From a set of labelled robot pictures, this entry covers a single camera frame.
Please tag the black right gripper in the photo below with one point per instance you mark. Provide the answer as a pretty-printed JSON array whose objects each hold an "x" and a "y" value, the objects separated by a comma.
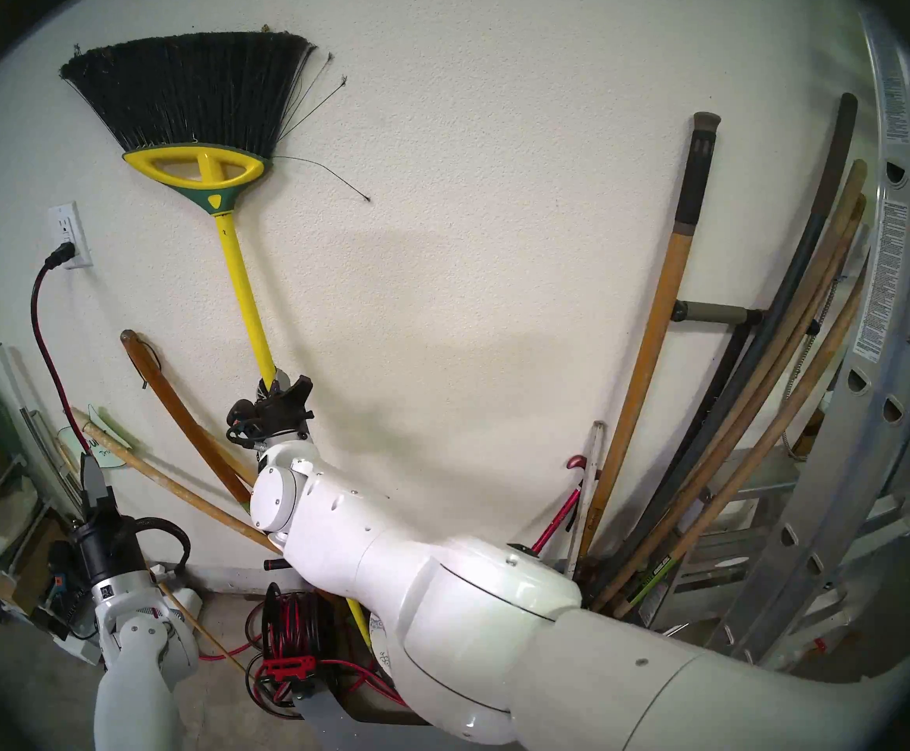
[{"x": 275, "y": 421}]

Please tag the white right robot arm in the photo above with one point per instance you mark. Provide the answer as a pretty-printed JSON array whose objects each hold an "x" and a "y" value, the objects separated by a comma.
[{"x": 463, "y": 616}]

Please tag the pale green name sign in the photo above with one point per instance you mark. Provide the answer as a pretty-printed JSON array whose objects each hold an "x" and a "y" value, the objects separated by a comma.
[{"x": 116, "y": 454}]

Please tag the long light wooden stick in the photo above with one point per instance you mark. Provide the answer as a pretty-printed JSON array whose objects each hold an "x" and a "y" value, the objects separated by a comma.
[{"x": 181, "y": 491}]

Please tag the aluminium extension ladder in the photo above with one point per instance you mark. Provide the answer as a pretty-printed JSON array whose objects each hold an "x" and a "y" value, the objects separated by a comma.
[{"x": 885, "y": 288}]

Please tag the grey metal stepladder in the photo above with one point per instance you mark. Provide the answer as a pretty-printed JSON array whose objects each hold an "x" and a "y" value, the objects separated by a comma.
[{"x": 736, "y": 554}]

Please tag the brown cardboard box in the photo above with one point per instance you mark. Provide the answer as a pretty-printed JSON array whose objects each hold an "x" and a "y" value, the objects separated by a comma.
[{"x": 28, "y": 569}]

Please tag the grey metal rods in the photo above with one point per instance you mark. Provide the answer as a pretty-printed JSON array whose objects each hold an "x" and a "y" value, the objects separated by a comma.
[{"x": 52, "y": 460}]

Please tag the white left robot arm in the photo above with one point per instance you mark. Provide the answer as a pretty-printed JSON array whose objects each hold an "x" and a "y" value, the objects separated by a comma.
[{"x": 134, "y": 679}]

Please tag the floral ceramic pot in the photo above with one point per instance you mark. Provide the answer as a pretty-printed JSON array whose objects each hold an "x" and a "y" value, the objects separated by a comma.
[{"x": 380, "y": 640}]

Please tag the thin wooden dowel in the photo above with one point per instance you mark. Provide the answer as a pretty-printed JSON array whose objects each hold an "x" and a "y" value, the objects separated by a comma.
[{"x": 204, "y": 632}]

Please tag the white flat measuring stick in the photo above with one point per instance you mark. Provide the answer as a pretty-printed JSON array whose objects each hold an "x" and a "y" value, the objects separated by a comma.
[{"x": 588, "y": 483}]

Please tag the black shaft with grey D-grip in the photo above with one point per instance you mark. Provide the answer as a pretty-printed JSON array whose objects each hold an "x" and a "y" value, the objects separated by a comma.
[{"x": 717, "y": 313}]

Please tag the yellow broom black bristles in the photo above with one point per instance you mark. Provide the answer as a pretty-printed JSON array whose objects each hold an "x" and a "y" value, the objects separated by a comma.
[{"x": 244, "y": 288}]

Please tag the white wall outlet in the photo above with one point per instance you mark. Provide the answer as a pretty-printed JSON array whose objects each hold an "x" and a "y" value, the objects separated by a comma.
[{"x": 68, "y": 225}]

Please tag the red hooked tool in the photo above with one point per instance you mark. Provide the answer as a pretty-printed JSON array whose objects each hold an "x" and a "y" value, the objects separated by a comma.
[{"x": 560, "y": 519}]

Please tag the grey robot torso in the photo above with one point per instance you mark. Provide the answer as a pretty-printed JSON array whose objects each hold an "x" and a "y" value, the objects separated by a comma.
[{"x": 345, "y": 726}]

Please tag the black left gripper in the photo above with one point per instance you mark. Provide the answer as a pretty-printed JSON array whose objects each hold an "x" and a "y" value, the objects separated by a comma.
[{"x": 111, "y": 554}]

